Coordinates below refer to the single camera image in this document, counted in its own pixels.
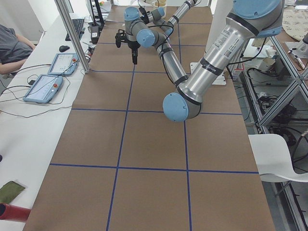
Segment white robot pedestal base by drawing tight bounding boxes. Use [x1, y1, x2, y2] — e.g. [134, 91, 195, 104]
[190, 0, 234, 86]

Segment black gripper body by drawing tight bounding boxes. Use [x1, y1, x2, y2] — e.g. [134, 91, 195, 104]
[128, 40, 140, 51]

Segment red cylinder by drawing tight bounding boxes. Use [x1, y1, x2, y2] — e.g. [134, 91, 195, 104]
[0, 203, 31, 222]

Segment near blue teach pendant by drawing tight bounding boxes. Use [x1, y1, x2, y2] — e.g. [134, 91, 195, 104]
[23, 75, 63, 103]

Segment black keyboard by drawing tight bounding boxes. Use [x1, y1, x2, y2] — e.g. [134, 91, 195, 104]
[71, 18, 85, 40]

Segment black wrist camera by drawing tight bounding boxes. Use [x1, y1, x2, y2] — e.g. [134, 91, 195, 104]
[115, 29, 127, 48]

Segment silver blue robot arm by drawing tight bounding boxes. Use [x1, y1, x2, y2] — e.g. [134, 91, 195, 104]
[116, 0, 284, 122]
[138, 0, 201, 36]

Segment aluminium frame post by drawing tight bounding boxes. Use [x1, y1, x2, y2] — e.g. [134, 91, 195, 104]
[54, 0, 90, 74]

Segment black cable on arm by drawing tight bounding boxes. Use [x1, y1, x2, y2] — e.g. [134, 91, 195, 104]
[149, 23, 174, 56]

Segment green bean bag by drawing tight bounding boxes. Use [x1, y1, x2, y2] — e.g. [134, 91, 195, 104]
[0, 181, 25, 204]

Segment white chair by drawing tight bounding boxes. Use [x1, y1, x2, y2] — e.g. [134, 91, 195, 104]
[248, 134, 308, 183]

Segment black computer mouse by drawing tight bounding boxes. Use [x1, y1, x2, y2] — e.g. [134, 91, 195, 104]
[59, 45, 70, 52]

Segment seated person grey shirt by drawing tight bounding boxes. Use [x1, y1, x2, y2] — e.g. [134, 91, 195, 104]
[0, 25, 36, 75]

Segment blue teach pendant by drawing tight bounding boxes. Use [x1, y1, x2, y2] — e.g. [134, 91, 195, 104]
[48, 52, 79, 76]
[23, 75, 63, 103]

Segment far blue teach pendant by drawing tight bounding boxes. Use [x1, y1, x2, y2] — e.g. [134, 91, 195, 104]
[48, 52, 79, 76]

